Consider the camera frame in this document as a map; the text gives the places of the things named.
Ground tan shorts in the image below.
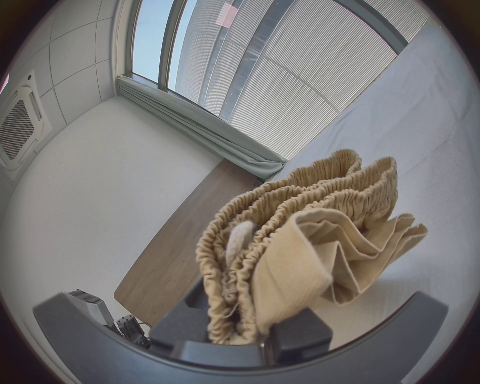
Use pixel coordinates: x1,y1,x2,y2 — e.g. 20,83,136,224
196,149,429,346

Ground white ceiling air vent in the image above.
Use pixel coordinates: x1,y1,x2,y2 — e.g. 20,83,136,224
0,68,53,172

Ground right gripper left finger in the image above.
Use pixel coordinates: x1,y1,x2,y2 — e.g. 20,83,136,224
149,277,211,349

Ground window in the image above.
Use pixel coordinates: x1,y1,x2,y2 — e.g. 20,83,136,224
114,0,430,160

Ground bed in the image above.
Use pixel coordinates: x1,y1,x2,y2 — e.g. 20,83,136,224
113,25,480,351

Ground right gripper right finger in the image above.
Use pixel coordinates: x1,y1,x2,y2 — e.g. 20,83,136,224
270,307,334,363

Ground grey-green curtain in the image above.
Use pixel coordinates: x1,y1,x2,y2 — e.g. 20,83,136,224
115,77,289,180

